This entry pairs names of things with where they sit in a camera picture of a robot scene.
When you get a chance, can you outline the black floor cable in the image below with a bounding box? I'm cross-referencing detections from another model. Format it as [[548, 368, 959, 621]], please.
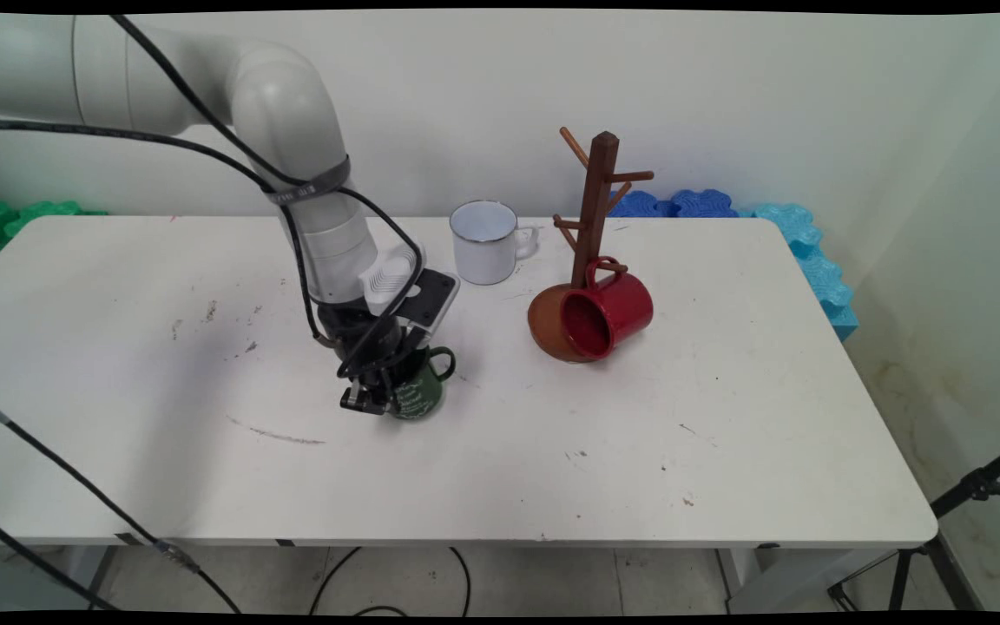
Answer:
[[309, 547, 471, 617]]

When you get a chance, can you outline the white table leg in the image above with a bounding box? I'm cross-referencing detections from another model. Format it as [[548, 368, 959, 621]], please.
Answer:
[[715, 547, 900, 614]]

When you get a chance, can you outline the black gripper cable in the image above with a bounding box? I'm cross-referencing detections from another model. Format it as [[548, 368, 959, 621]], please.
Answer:
[[0, 117, 336, 348]]

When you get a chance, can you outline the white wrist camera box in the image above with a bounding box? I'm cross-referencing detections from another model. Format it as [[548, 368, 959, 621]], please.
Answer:
[[359, 243, 462, 335]]

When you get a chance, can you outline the grey cable strap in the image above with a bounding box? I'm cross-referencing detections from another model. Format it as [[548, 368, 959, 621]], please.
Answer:
[[268, 156, 352, 207]]

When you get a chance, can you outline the black tripod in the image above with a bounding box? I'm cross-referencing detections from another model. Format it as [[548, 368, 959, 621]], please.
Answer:
[[828, 437, 1000, 613]]

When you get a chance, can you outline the white enamel mug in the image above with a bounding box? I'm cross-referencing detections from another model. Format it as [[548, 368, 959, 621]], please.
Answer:
[[450, 200, 544, 286]]

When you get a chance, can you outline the green mug with white script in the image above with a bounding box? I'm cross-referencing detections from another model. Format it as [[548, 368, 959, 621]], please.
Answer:
[[387, 345, 457, 422]]

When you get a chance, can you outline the brown wooden mug tree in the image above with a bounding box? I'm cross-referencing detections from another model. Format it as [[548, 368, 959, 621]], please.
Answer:
[[528, 127, 655, 364]]

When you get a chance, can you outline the red enamel mug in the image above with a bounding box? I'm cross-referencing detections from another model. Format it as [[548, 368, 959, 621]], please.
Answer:
[[559, 257, 655, 361]]

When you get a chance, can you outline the black hanging cable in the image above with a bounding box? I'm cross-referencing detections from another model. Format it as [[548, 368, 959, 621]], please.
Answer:
[[0, 388, 242, 614]]

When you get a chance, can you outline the light blue foam mat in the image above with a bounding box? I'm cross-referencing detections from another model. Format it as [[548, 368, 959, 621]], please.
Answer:
[[739, 202, 859, 342]]

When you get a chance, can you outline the grey table leg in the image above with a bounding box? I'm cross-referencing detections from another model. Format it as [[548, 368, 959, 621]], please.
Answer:
[[86, 546, 121, 602]]

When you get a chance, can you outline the black camera cable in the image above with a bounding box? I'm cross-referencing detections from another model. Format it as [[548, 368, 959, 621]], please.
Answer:
[[112, 13, 427, 378]]

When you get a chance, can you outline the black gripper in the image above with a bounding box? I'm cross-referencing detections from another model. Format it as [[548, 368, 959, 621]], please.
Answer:
[[318, 299, 428, 416]]

